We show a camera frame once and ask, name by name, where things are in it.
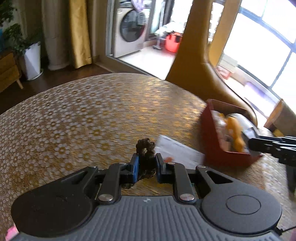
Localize brown fuzzy soft object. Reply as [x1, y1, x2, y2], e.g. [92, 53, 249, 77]
[120, 138, 156, 189]

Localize white teal tissue pack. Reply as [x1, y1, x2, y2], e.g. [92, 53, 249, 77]
[154, 135, 204, 170]

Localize beige upholstered stool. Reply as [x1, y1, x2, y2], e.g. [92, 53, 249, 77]
[264, 99, 296, 137]

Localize crumpled plastic bags in box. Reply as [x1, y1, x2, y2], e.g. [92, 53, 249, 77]
[211, 110, 258, 153]

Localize red rectangular tin box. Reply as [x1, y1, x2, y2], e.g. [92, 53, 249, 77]
[200, 99, 262, 168]

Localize red crate on balcony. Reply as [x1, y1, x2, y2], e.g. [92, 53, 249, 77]
[216, 65, 232, 79]

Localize tan leather giraffe stool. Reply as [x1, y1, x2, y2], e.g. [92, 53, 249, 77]
[166, 1, 257, 125]

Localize red bucket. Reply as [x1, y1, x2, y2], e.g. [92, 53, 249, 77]
[165, 32, 182, 53]

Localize yellow curtain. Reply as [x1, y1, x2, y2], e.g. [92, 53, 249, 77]
[69, 0, 92, 69]

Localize white plant pot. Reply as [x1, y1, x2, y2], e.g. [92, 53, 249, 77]
[23, 42, 43, 81]

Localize white washing machine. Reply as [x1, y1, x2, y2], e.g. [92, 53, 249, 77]
[113, 1, 149, 58]

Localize wooden drawer cabinet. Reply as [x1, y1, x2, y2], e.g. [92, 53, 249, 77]
[0, 50, 23, 92]

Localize purple cloth on washer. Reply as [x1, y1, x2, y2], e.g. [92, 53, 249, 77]
[131, 0, 144, 12]

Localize white tower air conditioner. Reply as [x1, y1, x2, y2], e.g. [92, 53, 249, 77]
[42, 0, 70, 71]

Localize green potted tree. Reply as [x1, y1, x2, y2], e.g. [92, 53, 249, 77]
[1, 1, 43, 56]

